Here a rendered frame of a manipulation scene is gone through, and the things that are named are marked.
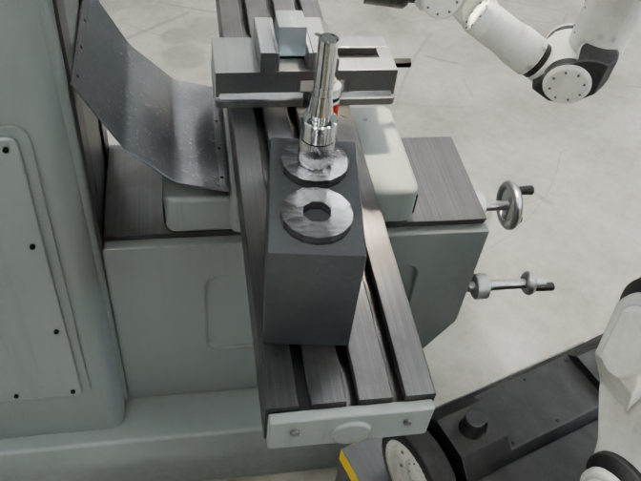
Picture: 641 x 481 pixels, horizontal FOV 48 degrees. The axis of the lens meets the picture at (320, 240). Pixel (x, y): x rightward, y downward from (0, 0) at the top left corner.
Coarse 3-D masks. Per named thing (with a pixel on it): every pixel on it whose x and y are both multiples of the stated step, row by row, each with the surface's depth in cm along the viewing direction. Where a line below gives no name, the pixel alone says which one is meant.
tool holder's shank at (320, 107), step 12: (324, 36) 83; (336, 36) 83; (324, 48) 82; (336, 48) 82; (324, 60) 83; (336, 60) 84; (324, 72) 84; (324, 84) 86; (312, 96) 88; (324, 96) 87; (312, 108) 88; (324, 108) 88; (324, 120) 90
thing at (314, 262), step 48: (288, 144) 99; (336, 144) 98; (288, 192) 92; (336, 192) 93; (288, 240) 87; (336, 240) 87; (288, 288) 90; (336, 288) 90; (288, 336) 97; (336, 336) 98
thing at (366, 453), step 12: (516, 372) 167; (360, 444) 151; (372, 444) 151; (348, 456) 149; (360, 456) 149; (372, 456) 149; (348, 468) 149; (360, 468) 147; (372, 468) 147; (384, 468) 148; (336, 480) 159; (348, 480) 153; (360, 480) 145; (372, 480) 146; (384, 480) 146
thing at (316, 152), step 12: (300, 132) 91; (336, 132) 91; (300, 144) 92; (312, 144) 91; (324, 144) 91; (300, 156) 93; (312, 156) 92; (324, 156) 92; (312, 168) 94; (324, 168) 94
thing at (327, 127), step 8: (304, 112) 91; (304, 120) 90; (312, 120) 90; (328, 120) 90; (336, 120) 90; (304, 128) 90; (312, 128) 89; (320, 128) 89; (328, 128) 89; (336, 128) 91
